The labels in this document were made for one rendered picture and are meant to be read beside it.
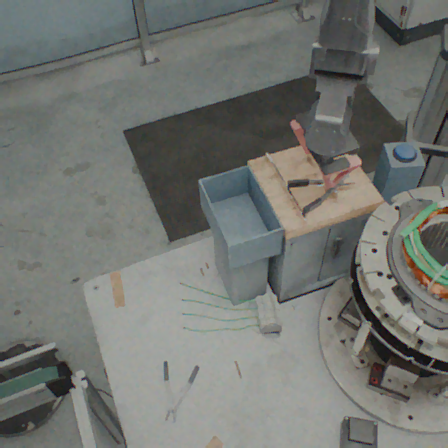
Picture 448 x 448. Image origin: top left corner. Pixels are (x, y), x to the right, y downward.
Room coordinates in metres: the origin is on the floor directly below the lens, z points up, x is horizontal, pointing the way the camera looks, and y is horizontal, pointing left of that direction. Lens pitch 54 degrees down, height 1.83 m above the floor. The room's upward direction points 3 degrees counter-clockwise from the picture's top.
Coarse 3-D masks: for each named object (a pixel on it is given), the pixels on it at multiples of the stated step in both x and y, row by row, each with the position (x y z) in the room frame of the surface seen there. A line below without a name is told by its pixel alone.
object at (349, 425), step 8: (344, 416) 0.27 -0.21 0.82; (344, 424) 0.26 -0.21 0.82; (352, 424) 0.25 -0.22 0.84; (360, 424) 0.25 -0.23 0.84; (368, 424) 0.25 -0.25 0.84; (376, 424) 0.25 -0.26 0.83; (344, 432) 0.24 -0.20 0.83; (352, 432) 0.24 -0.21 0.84; (360, 432) 0.24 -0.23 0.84; (368, 432) 0.24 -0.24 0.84; (376, 432) 0.24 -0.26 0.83; (344, 440) 0.23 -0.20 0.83; (352, 440) 0.23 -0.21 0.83; (360, 440) 0.23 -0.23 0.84; (368, 440) 0.23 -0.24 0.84; (376, 440) 0.23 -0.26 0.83
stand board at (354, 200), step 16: (256, 160) 0.71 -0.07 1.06; (272, 160) 0.71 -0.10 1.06; (288, 160) 0.71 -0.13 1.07; (304, 160) 0.70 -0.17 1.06; (256, 176) 0.67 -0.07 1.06; (272, 176) 0.67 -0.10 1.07; (288, 176) 0.66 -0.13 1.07; (304, 176) 0.66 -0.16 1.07; (320, 176) 0.66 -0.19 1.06; (352, 176) 0.66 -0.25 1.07; (272, 192) 0.63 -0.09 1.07; (304, 192) 0.62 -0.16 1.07; (320, 192) 0.62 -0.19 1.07; (352, 192) 0.62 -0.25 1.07; (368, 192) 0.61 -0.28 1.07; (288, 208) 0.58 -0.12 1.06; (320, 208) 0.58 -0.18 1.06; (336, 208) 0.58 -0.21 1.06; (352, 208) 0.58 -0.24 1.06; (368, 208) 0.58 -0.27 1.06; (288, 224) 0.55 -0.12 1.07; (320, 224) 0.55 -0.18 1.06
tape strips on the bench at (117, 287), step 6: (114, 276) 0.63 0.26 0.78; (120, 276) 0.63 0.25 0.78; (114, 282) 0.61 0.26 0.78; (120, 282) 0.61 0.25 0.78; (114, 288) 0.59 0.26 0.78; (120, 288) 0.59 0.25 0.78; (114, 294) 0.58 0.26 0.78; (120, 294) 0.58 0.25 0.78; (114, 300) 0.56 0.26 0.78; (120, 300) 0.56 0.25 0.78; (114, 306) 0.55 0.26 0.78; (120, 306) 0.55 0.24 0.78; (216, 438) 0.25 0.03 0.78; (210, 444) 0.24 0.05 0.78; (216, 444) 0.24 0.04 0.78; (222, 444) 0.24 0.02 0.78
